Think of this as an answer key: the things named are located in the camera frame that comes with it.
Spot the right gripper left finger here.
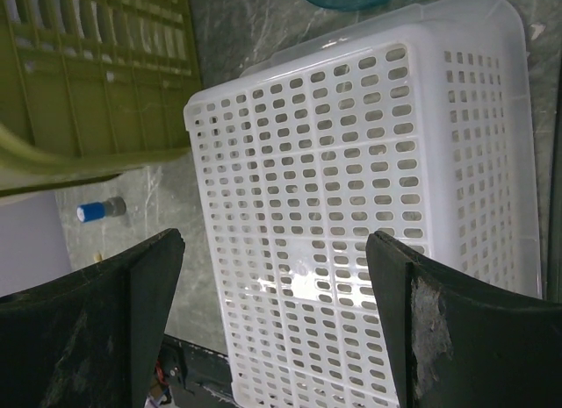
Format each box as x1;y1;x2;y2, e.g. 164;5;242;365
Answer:
1;228;185;407

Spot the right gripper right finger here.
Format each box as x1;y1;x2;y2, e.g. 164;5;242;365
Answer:
366;232;561;407

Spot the white perforated basket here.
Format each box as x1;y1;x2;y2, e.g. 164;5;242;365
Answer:
184;0;542;407

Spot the olive green tub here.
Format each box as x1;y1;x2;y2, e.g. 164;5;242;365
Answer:
1;0;202;196

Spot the small blue capped bottle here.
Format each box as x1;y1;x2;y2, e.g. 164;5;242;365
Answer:
76;197;126;223

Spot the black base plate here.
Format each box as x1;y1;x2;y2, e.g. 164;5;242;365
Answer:
145;334;236;407

